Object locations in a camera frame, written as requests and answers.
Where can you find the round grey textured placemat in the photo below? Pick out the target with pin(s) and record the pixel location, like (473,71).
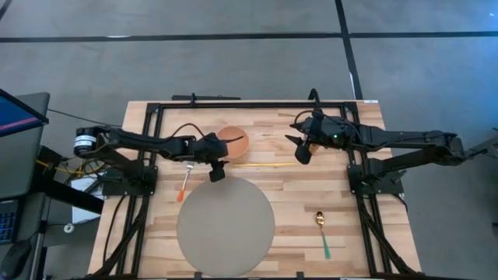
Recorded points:
(225,229)

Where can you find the terracotta ribbed bowl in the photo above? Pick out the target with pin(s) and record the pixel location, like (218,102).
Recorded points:
(238,147)

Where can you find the thin yellow stick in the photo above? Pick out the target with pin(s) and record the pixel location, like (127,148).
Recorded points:
(264,164)

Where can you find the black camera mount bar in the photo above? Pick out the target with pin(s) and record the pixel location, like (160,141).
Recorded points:
(206,97)

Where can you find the grey stand leg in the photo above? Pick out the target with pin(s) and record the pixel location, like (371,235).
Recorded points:
(484,147)

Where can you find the black keyboard with blue keys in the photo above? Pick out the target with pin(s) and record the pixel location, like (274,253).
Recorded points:
(7,223)

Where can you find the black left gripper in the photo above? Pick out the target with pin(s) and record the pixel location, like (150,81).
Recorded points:
(210,149)

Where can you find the black aluminium table frame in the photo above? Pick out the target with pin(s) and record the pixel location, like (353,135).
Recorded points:
(253,105)

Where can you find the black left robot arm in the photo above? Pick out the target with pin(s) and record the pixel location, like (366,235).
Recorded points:
(136,137)

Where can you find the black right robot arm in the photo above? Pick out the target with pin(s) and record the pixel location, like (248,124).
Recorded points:
(408,138)

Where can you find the black computer mouse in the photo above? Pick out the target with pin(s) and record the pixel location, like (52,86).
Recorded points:
(13,260)

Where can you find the white tape roll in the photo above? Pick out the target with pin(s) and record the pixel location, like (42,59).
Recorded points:
(69,228)

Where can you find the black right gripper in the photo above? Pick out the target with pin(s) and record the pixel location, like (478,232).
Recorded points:
(323,130)

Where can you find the computer monitor with blue screen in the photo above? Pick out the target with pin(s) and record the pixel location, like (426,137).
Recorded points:
(15,114)

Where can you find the amber faceted plastic tumbler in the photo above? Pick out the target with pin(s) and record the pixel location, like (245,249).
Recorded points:
(314,149)

